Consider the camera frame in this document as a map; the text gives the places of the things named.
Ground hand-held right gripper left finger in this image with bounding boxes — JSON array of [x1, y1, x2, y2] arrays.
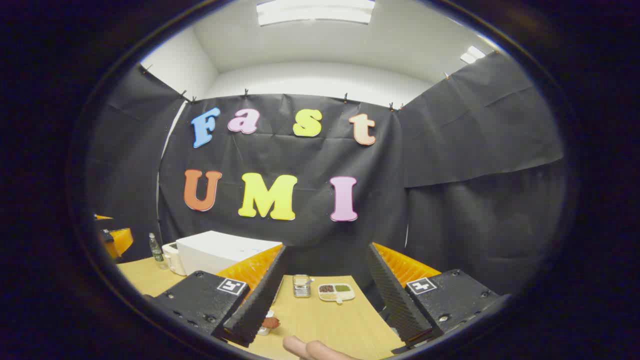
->
[[147, 244, 289, 348]]

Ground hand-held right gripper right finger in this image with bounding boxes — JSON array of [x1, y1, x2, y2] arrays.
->
[[366, 242, 503, 350]]

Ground white microwave oven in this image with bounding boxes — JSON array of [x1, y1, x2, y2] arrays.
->
[[176, 230, 283, 276]]

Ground clear plastic water bottle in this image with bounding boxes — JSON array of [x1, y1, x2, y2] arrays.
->
[[149, 232, 166, 266]]

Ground metal mesh holder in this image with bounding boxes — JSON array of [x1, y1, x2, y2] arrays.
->
[[293, 274, 313, 299]]

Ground white toaster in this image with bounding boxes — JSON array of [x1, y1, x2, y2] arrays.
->
[[162, 242, 187, 277]]

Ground divided dish of grains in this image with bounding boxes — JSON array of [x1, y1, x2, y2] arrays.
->
[[318, 283, 356, 305]]

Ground black backdrop cloth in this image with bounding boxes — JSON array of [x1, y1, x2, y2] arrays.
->
[[86, 50, 568, 296]]

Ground small ceiling light panel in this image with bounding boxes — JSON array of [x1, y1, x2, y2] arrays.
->
[[460, 45, 487, 65]]

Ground large ceiling light panel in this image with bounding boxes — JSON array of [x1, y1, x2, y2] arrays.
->
[[256, 0, 376, 27]]

